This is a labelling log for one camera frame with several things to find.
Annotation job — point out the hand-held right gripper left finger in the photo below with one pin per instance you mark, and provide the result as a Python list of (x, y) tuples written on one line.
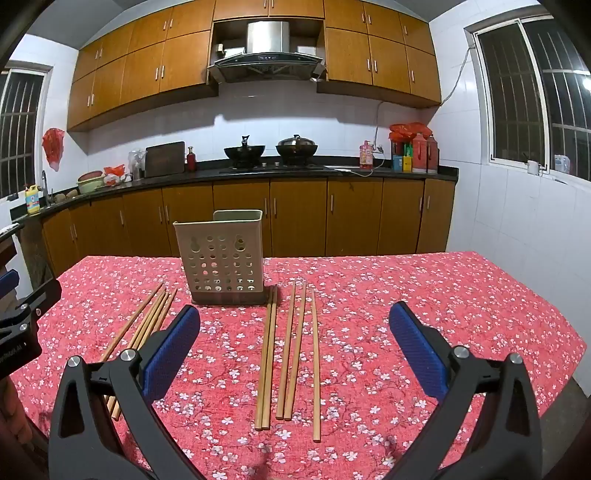
[(171, 350)]

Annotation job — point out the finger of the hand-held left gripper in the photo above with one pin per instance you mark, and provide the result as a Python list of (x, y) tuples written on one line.
[(44, 297), (8, 282)]

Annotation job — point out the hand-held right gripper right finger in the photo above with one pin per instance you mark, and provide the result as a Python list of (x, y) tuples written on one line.
[(418, 350)]

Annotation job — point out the wooden chopstick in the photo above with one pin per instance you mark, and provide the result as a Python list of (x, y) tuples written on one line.
[(168, 311), (295, 350), (162, 316), (271, 355), (155, 323), (315, 369), (131, 323), (148, 323), (286, 350), (265, 355)]

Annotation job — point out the beige perforated utensil holder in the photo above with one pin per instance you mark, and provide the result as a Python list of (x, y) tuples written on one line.
[(221, 240)]

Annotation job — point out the person's left hand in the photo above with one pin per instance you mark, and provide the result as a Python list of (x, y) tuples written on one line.
[(11, 415)]

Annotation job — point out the red floral tablecloth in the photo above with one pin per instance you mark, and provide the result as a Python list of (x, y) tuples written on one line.
[(369, 323)]

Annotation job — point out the yellow detergent bottle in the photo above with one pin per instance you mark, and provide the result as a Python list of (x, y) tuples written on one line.
[(33, 201)]

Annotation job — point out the metal faucet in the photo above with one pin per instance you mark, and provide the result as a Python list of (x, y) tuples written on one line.
[(45, 189)]

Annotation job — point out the green basin with red bowl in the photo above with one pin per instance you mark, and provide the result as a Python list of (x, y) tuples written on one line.
[(90, 183)]

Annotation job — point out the red and white plastic bag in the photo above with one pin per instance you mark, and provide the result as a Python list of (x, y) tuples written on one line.
[(114, 175)]

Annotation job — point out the red plastic bag on hook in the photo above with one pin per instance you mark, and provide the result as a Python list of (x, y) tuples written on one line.
[(53, 147)]

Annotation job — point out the wooden lower kitchen cabinets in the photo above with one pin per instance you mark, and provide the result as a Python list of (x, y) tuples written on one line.
[(355, 217)]

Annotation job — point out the wooden kitchen cabinets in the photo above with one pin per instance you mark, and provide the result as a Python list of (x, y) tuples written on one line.
[(138, 69), (355, 217)]

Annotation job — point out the small barred window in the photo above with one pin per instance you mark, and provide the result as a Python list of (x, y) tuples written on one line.
[(18, 134)]

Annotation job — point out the clear plastic jar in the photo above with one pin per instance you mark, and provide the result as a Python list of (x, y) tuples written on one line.
[(137, 165)]

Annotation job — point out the black kitchen countertop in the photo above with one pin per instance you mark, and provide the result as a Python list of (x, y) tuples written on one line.
[(207, 171)]

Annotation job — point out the dark wooden cutting board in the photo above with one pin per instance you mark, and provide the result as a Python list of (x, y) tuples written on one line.
[(165, 159)]

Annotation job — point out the green and yellow boxes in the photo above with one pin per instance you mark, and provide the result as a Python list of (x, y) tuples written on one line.
[(402, 161)]

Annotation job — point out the red sauce bottle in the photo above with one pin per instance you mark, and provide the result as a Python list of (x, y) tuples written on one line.
[(191, 160)]

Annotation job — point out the red thermos flask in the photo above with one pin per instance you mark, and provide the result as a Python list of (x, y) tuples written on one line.
[(433, 156), (419, 154)]

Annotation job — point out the pink bottle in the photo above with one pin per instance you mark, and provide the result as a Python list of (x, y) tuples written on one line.
[(366, 157)]

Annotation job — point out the black wok with ladle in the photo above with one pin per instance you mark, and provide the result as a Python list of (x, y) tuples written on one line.
[(244, 154)]

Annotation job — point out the black gas stove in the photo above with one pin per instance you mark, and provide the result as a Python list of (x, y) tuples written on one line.
[(272, 167)]

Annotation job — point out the white cup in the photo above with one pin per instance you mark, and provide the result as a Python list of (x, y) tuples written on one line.
[(533, 167)]

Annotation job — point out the red bags beside thermoses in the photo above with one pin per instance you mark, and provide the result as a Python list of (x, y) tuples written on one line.
[(406, 131)]

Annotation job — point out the black wok with lid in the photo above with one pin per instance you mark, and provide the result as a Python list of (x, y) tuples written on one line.
[(297, 150)]

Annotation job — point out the wooden upper kitchen cabinets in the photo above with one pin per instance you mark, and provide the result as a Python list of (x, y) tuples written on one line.
[(138, 69)]

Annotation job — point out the large barred window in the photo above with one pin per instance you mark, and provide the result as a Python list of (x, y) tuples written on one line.
[(517, 92)]

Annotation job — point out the steel range hood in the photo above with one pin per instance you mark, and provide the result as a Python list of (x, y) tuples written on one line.
[(268, 39)]

